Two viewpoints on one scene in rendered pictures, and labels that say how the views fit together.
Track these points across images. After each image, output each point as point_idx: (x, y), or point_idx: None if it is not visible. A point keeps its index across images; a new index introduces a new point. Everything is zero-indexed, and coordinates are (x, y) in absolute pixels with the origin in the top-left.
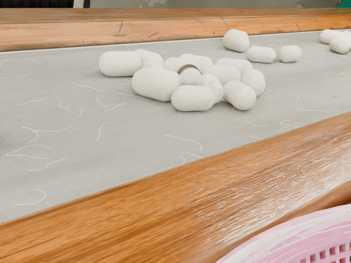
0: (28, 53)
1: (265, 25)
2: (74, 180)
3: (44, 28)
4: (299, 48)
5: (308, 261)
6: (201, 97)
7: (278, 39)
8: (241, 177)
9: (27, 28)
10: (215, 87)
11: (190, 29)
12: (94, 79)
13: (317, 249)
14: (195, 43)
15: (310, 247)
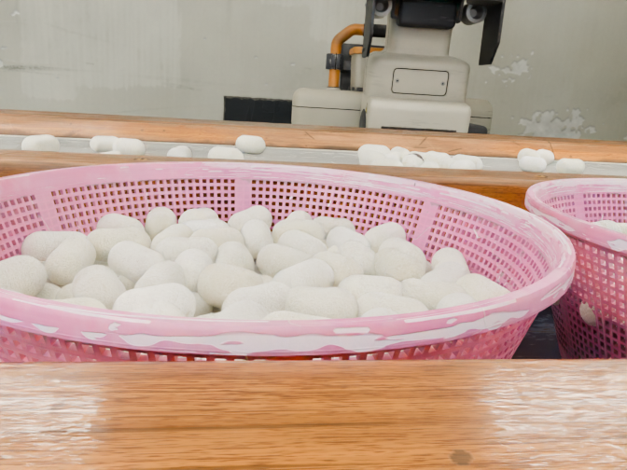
0: (332, 151)
1: (612, 154)
2: None
3: (353, 137)
4: (579, 161)
5: (278, 183)
6: (388, 165)
7: (613, 166)
8: (298, 165)
9: (340, 136)
10: (408, 162)
11: (501, 149)
12: (351, 162)
13: (285, 180)
14: (495, 159)
15: (281, 177)
